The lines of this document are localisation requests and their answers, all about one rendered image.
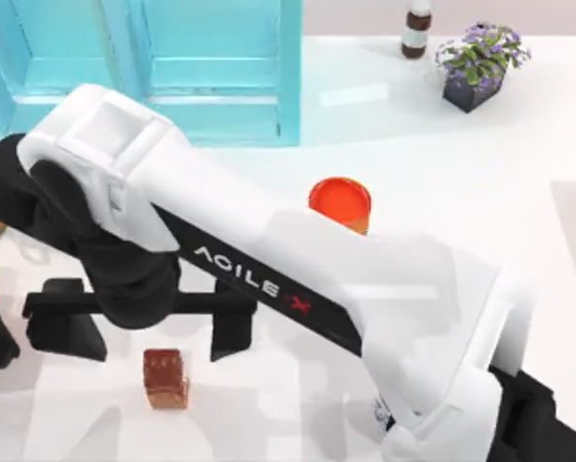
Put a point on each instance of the brown bread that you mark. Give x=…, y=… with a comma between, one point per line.
x=165, y=377

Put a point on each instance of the orange cup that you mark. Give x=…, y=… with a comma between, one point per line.
x=338, y=199

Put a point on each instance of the light blue rack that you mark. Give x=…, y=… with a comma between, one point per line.
x=196, y=62

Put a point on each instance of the brown and white bottle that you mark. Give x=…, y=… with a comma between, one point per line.
x=416, y=33

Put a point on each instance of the purple flower plant pot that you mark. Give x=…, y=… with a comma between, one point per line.
x=478, y=67

